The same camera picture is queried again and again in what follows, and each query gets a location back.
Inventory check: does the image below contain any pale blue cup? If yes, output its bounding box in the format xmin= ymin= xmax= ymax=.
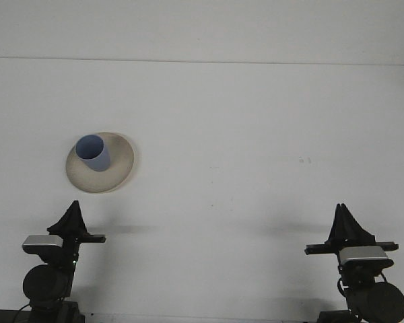
xmin=75 ymin=134 xmax=111 ymax=172

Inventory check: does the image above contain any pale cream round plate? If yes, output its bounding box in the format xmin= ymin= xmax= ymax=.
xmin=65 ymin=132 xmax=138 ymax=194

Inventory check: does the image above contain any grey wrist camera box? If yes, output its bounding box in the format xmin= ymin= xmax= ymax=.
xmin=337 ymin=246 xmax=392 ymax=268
xmin=22 ymin=234 xmax=63 ymax=255

